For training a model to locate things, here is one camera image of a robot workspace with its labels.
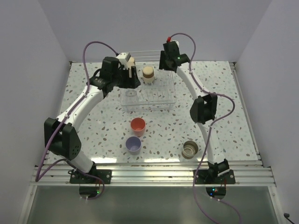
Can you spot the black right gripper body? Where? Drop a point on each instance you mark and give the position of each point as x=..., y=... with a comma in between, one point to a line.
x=163, y=64

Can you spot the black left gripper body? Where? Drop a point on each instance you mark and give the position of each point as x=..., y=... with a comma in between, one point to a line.
x=121, y=79

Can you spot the steel cup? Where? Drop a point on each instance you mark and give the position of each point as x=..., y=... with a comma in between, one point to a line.
x=131, y=62
x=190, y=149
x=148, y=74

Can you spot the clear faceted glass cup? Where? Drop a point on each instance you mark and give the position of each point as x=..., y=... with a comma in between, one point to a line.
x=131, y=97

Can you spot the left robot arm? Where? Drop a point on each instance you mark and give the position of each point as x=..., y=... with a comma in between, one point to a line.
x=61, y=133

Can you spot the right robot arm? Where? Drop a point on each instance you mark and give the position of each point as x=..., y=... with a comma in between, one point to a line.
x=202, y=111

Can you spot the coral red plastic cup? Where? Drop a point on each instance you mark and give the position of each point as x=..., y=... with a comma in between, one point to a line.
x=138, y=126

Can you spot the lilac plastic cup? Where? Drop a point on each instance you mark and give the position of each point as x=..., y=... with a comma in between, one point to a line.
x=133, y=145

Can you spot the clear wire dish rack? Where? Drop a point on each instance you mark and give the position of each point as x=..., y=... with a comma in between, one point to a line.
x=159, y=95

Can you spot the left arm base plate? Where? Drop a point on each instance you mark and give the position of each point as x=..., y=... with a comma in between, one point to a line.
x=95, y=177

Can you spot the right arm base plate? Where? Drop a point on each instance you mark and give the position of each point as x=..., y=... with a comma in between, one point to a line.
x=202, y=176

